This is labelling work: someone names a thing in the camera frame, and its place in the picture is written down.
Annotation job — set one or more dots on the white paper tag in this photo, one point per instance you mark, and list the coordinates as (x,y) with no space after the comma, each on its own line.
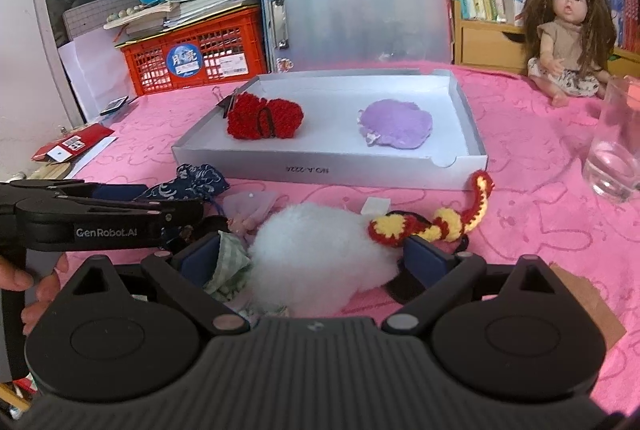
(375,206)

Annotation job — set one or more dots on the white cardboard box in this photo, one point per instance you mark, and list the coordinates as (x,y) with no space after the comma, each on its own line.
(325,110)

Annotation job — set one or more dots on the green plaid cloth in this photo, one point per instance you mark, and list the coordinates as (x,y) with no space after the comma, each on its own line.
(230,260)

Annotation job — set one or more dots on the red envelope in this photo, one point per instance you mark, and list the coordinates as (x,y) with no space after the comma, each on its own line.
(80,140)

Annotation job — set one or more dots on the red plastic crate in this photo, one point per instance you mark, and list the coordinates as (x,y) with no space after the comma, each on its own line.
(150,65)

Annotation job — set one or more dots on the small black calculator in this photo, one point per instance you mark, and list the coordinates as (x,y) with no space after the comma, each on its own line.
(115,105)

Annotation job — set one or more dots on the white fluffy pompom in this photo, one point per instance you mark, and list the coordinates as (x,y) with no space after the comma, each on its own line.
(310,255)

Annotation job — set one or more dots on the brown haired baby doll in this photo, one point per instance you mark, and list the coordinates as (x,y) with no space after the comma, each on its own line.
(565,30)

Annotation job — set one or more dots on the red yellow crochet snake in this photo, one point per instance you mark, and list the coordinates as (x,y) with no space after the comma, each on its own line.
(390,230)

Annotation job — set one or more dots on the pink printed blanket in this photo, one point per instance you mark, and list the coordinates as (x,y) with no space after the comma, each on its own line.
(525,210)

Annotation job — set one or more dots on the clear drinking glass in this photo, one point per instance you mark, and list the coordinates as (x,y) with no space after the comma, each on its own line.
(615,145)

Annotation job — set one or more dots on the person's left hand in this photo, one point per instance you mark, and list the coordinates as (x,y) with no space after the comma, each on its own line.
(47,282)

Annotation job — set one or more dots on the white paper sheet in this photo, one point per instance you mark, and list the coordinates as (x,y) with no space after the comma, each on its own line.
(95,80)

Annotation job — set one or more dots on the purple plush piece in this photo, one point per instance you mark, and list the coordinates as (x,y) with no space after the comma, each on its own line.
(395,125)

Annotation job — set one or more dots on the translucent plastic clipboard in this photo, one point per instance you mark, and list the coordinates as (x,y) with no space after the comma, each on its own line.
(360,10)

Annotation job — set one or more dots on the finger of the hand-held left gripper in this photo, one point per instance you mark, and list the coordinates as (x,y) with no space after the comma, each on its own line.
(120,192)
(185,212)

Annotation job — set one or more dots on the brown cardboard piece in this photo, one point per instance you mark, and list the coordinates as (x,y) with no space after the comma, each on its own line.
(585,305)

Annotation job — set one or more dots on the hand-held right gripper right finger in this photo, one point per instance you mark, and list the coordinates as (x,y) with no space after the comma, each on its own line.
(425,262)

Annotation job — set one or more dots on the white grid board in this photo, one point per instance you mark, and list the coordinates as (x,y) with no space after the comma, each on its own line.
(85,23)

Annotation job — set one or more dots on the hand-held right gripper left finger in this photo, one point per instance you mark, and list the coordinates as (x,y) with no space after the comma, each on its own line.
(197,262)

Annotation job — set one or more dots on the red crochet piece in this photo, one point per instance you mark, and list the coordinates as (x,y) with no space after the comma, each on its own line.
(282,120)

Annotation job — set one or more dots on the black binder clip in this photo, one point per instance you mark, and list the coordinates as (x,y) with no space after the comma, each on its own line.
(227,105)

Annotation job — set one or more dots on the wooden drawer organizer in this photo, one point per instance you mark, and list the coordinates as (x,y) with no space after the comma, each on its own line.
(487,45)

